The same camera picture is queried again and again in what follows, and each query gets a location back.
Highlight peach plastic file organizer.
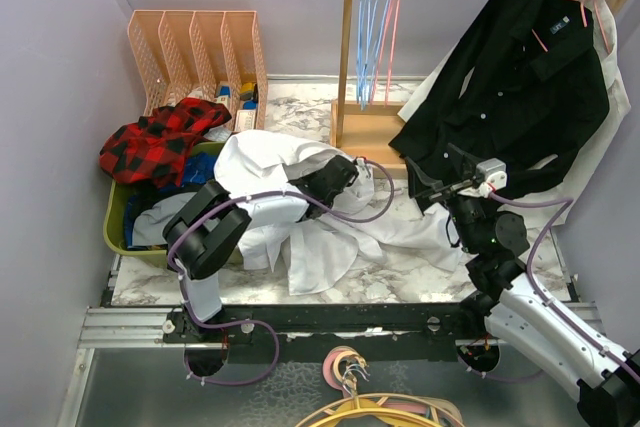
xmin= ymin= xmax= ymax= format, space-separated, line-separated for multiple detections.
xmin=128 ymin=10 xmax=268 ymax=115

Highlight small boxes in organizer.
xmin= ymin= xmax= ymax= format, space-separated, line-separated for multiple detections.
xmin=188 ymin=82 xmax=266 ymax=133

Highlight clothes pile in bin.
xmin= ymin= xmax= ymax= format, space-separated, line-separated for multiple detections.
xmin=123 ymin=152 xmax=218 ymax=251

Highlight wooden clothes rack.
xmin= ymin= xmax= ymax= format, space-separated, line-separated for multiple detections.
xmin=330 ymin=0 xmax=628 ymax=179

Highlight white shirt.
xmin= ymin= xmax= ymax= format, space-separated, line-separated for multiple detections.
xmin=214 ymin=130 xmax=462 ymax=295
xmin=397 ymin=0 xmax=632 ymax=226

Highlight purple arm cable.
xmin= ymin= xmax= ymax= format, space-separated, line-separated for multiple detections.
xmin=165 ymin=158 xmax=396 ymax=387
xmin=464 ymin=189 xmax=640 ymax=384

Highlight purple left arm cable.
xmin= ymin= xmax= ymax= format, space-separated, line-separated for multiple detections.
xmin=165 ymin=158 xmax=396 ymax=387

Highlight green plastic laundry bin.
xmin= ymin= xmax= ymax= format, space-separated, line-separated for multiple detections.
xmin=103 ymin=142 xmax=223 ymax=268

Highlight pink wire hanger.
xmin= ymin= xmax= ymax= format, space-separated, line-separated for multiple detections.
xmin=373 ymin=0 xmax=402 ymax=104

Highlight blue wire hangers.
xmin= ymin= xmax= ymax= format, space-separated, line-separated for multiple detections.
xmin=356 ymin=0 xmax=391 ymax=110

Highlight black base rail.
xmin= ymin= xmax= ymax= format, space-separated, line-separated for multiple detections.
xmin=163 ymin=303 xmax=487 ymax=364

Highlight pile of spare hangers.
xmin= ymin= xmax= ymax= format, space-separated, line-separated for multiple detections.
xmin=298 ymin=346 xmax=464 ymax=427

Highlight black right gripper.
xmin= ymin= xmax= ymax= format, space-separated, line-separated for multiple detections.
xmin=405 ymin=142 xmax=489 ymax=253

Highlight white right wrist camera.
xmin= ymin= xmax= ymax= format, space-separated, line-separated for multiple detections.
xmin=459 ymin=158 xmax=508 ymax=198

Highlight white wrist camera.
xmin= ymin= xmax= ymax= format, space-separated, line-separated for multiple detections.
xmin=353 ymin=156 xmax=373 ymax=179
xmin=459 ymin=158 xmax=508 ymax=198

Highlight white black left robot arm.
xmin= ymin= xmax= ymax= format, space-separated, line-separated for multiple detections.
xmin=163 ymin=155 xmax=358 ymax=342

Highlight red black plaid shirt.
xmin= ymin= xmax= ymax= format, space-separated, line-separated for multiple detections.
xmin=99 ymin=97 xmax=231 ymax=188

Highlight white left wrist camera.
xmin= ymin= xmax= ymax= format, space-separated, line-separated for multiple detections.
xmin=353 ymin=156 xmax=373 ymax=179

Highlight aluminium frame rail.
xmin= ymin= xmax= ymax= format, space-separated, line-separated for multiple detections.
xmin=78 ymin=303 xmax=605 ymax=349

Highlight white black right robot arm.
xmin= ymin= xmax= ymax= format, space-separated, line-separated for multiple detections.
xmin=405 ymin=145 xmax=639 ymax=426

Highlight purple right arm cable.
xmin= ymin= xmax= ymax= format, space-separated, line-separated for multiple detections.
xmin=464 ymin=189 xmax=640 ymax=384

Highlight black hanging shirt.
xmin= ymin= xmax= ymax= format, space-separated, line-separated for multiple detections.
xmin=388 ymin=0 xmax=611 ymax=218

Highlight white hanging shirt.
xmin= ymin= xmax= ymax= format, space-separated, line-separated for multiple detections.
xmin=397 ymin=0 xmax=632 ymax=226

